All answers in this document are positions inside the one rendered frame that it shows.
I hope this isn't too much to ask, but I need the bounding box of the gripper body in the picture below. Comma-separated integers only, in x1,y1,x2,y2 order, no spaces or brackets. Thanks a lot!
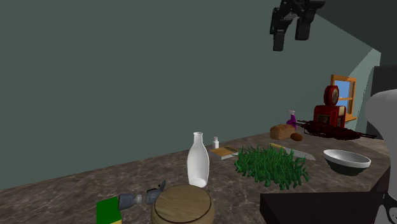
279,0,326,17

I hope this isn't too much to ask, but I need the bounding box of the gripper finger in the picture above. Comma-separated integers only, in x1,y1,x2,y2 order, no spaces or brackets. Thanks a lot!
294,12,316,41
268,7,299,52

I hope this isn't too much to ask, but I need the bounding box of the red round clock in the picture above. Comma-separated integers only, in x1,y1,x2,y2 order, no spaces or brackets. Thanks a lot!
323,85,340,107

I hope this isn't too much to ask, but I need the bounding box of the orange-framed window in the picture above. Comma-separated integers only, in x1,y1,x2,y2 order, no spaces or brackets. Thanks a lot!
330,74,358,123

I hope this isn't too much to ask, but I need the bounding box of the purple spray bottle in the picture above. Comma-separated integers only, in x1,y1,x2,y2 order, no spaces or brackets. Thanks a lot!
286,109,298,130

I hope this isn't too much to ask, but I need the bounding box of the red toaster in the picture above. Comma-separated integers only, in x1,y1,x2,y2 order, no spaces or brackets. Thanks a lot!
312,105,347,129

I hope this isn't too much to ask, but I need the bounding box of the brown bread loaf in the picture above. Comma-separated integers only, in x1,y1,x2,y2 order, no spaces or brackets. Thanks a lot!
269,123,296,141

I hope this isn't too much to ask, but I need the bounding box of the yellow and white book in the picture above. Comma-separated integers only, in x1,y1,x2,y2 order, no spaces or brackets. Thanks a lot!
209,144,240,162

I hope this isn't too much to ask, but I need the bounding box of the green grass plant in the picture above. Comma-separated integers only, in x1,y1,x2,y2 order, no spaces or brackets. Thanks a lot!
233,144,310,191

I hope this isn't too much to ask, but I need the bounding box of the white and black bowl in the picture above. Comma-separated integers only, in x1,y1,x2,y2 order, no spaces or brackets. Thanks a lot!
323,149,372,177

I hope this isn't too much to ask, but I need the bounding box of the white bottle vase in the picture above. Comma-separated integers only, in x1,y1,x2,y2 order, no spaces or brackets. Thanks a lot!
186,131,211,189

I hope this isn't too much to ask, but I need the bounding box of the round wooden box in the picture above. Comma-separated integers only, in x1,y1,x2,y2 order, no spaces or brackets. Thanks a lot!
150,184,216,224

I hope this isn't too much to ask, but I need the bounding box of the grey tube tool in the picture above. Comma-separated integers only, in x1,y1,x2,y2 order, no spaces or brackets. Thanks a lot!
117,180,167,211

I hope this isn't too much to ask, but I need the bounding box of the green and yellow box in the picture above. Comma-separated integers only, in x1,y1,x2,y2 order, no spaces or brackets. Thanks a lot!
95,195,123,224

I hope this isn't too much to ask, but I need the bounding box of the dark red wire rack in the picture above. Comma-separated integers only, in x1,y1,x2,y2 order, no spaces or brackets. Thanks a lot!
295,120,378,141

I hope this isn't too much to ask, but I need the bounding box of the yellow-handled knife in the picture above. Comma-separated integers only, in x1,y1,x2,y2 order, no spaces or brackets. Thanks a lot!
268,143,317,162

